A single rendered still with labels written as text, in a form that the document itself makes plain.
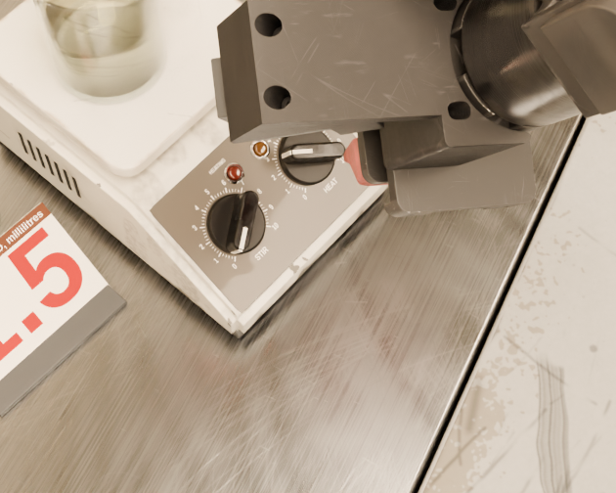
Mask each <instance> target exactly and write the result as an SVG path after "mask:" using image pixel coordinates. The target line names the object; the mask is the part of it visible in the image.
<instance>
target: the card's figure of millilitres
mask: <svg viewBox="0 0 616 493"><path fill-rule="evenodd" d="M97 280H99V279H98V278H97V277H96V276H95V274H94V273H93V272H92V271H91V270H90V268H89V267H88V266H87V265H86V263H85V262H84V261H83V260H82V258H81V257H80V256H79V255H78V253H77V252H76V251H75V250H74V249H73V247H72V246H71V245H70V244H69V242H68V241H67V240H66V238H65V237H64V236H63V235H62V233H61V232H60V231H59V230H58V229H57V227H56V226H55V225H54V224H53V222H52V221H51V220H50V219H49V217H46V218H45V219H44V220H43V221H42V222H41V223H39V224H38V225H37V226H36V227H35V228H33V229H32V230H31V231H30V232H29V233H28V234H26V235H25V236H24V237H23V238H22V239H20V240H19V241H18V242H17V243H16V244H15V245H13V246H12V247H11V248H10V249H8V250H7V251H6V252H5V253H4V254H3V255H1V256H0V366H1V365H2V364H4V363H5V362H6V361H7V360H8V359H9V358H10V357H11V356H13V355H14V354H15V353H16V352H17V351H18V350H19V349H20V348H22V347H23V346H24V345H25V344H26V343H27V342H28V341H29V340H31V339H32V338H33V337H34V336H35V335H36V334H37V333H39V332H40V331H41V330H42V329H43V328H44V327H45V326H46V325H48V324H49V323H50V322H51V321H52V320H53V319H54V318H56V317H57V316H58V315H59V314H60V313H61V312H62V311H63V310H65V309H66V308H67V307H68V306H69V305H70V304H71V303H72V302H74V301H75V300H76V299H77V298H78V297H79V296H80V295H81V294H83V293H84V292H85V291H86V290H87V289H88V288H89V287H91V286H92V285H93V284H94V283H95V282H96V281H97Z"/></svg>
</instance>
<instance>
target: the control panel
mask: <svg viewBox="0 0 616 493"><path fill-rule="evenodd" d="M322 132H323V133H325V134H326V135H327V136H328V138H329V139H330V141H331V142H336V141H338V142H341V143H342V144H343V145H344V146H345V151H346V149H347V147H348V146H349V144H350V143H351V141H352V140H353V139H354V138H356V137H355V135H354V134H353V133H350V134H344V135H339V134H338V133H336V132H334V131H333V130H326V131H322ZM283 139H284V137H283V138H277V139H270V140H264V141H249V142H243V143H237V144H234V143H231V142H230V136H228V137H227V138H226V139H225V140H224V141H223V142H222V143H221V144H220V145H219V146H218V147H217V148H215V149H214V150H213V151H212V152H211V153H210V154H209V155H208V156H207V157H206V158H205V159H203V160H202V161H201V162H200V163H199V164H198V165H197V166H196V167H195V168H194V169H193V170H192V171H190V172H189V173H188V174H187V175H186V176H185V177H184V178H183V179H182V180H181V181H180V182H179V183H177V184H176V185H175V186H174V187H173V188H172V189H171V190H170V191H169V192H168V193H167V194H166V195H164V196H163V197H162V198H161V199H160V200H159V201H158V202H157V203H156V204H155V205H154V206H153V207H152V208H151V209H150V212H151V214H152V215H153V217H154V218H155V219H156V220H157V222H158V223H159V224H160V225H161V226H162V227H163V228H164V229H165V231H166V232H167V233H168V234H169V235H170V236H171V237H172V238H173V239H174V241H175V242H176V243H177V244H178V245H179V246H180V247H181V248H182V250H183V251H184V252H185V253H186V254H187V255H188V256H189V257H190V258H191V259H192V260H193V262H194V263H195V264H196V265H197V266H198V268H199V269H200V270H201V271H202V272H203V273H204V274H205V275H206V276H207V278H208V279H209V280H210V281H211V282H212V283H213V284H214V285H215V287H216V288H217V289H218V290H219V291H220V292H222V293H223V294H224V296H225V297H226V298H227V299H228V300H229V301H230V302H231V303H232V304H233V306H234V307H235V308H236V309H237V310H238V311H240V312H241V313H243V311H245V310H246V309H247V308H248V307H249V306H250V305H251V304H252V303H253V302H254V301H255V300H256V299H257V298H258V297H259V296H260V295H261V294H262V293H263V292H264V291H265V290H267V289H268V288H269V287H270V286H271V285H272V284H273V283H274V282H275V281H276V280H277V279H278V278H279V277H280V276H281V275H282V274H283V273H284V271H285V270H286V269H287V268H288V267H289V266H290V265H291V264H292V263H293V262H294V261H295V260H296V259H297V258H298V257H299V256H300V255H301V254H302V253H303V252H304V251H305V250H306V249H307V248H308V247H309V246H310V245H311V244H313V243H314V242H315V241H316V240H317V239H318V238H319V237H320V236H321V235H322V234H323V233H324V232H325V231H326V230H327V228H328V227H329V226H330V225H331V224H332V223H333V222H334V221H335V220H336V219H337V218H338V217H339V216H340V215H341V214H342V212H343V211H344V210H345V209H346V208H347V207H348V206H349V205H350V204H351V203H352V202H353V201H354V200H355V199H357V198H358V197H359V196H360V195H361V194H362V193H363V192H364V191H365V190H366V189H367V188H368V187H369V186H363V185H360V184H359V183H358V182H357V179H356V177H355V175H354V172H353V170H352V168H351V166H350V164H349V163H347V162H345V161H344V158H343V157H341V158H338V159H336V160H335V161H334V167H333V170H332V172H331V174H330V175H329V177H328V178H327V179H325V180H324V181H323V182H321V183H318V184H316V185H311V186H305V185H300V184H297V183H295V182H293V181H292V180H291V179H289V178H288V177H287V176H286V174H285V173H284V171H283V170H282V167H281V165H280V161H279V148H280V144H281V142H282V140H283ZM257 142H263V143H264V144H266V146H267V153H266V155H265V156H263V157H259V156H257V155H256V154H255V153H254V151H253V145H254V144H255V143H257ZM234 165H235V166H237V167H239V168H240V169H241V171H242V177H241V178H240V179H239V180H237V181H233V180H231V179H230V178H229V177H228V173H227V171H228V168H229V167H231V166H234ZM246 191H254V192H255V193H256V194H257V195H258V198H259V202H258V204H259V206H260V207H261V209H262V211H263V213H264V216H265V221H266V229H265V234H264V237H263V239H262V241H261V243H260V244H259V245H258V246H257V247H256V248H255V249H254V250H252V251H250V252H247V253H244V254H230V253H227V252H224V251H222V250H221V249H219V248H218V247H217V246H216V245H215V244H214V243H213V242H212V241H211V239H210V238H209V235H208V233H207V228H206V218H207V214H208V211H209V209H210V208H211V206H212V205H213V204H214V203H215V202H216V201H217V200H218V199H220V198H222V197H224V196H226V195H230V194H241V193H243V192H246Z"/></svg>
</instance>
